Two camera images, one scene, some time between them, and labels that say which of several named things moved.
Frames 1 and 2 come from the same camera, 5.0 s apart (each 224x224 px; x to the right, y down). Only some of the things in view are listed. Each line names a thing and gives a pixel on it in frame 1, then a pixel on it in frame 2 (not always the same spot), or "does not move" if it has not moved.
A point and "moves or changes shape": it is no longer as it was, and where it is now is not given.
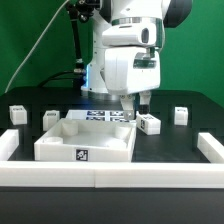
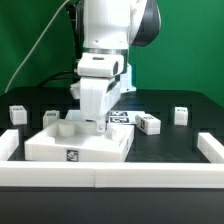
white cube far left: [18, 115] does not move
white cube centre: [148, 123] does not move
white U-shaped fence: [112, 174] does not move
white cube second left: [49, 118] does not move
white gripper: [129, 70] to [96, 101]
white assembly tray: [88, 140] moves or changes shape
